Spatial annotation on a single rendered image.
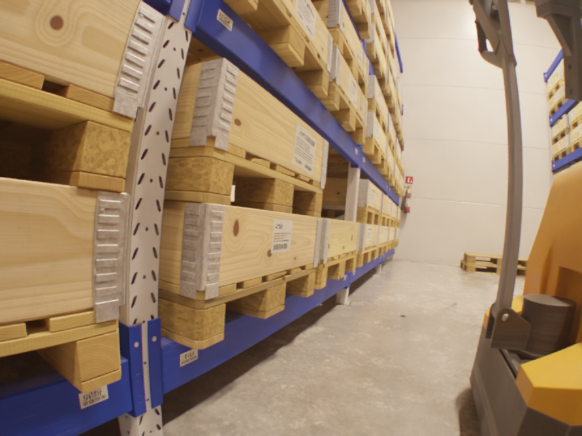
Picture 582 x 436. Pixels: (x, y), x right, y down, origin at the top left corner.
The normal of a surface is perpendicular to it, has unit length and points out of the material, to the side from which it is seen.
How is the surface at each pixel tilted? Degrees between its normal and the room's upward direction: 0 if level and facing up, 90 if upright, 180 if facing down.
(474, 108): 90
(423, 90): 90
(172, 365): 90
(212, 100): 90
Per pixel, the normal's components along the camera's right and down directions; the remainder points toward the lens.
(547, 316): -0.76, -0.07
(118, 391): 0.91, 0.08
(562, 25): -0.24, 0.38
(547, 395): -0.93, -0.09
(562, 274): -0.40, -0.04
